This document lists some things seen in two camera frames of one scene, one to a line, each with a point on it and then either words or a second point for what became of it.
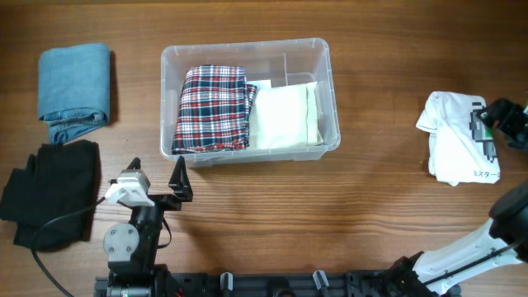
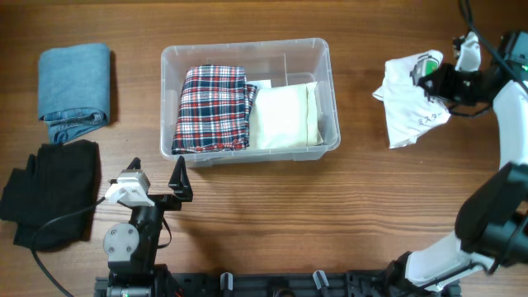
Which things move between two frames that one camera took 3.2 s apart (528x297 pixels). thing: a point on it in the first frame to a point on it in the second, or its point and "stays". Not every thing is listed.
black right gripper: [511, 126] to [445, 75]
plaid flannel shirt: [214, 110] stays
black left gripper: [182, 189] stays
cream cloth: [284, 116] stays
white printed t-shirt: [463, 148] to [409, 109]
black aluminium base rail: [374, 284] stays
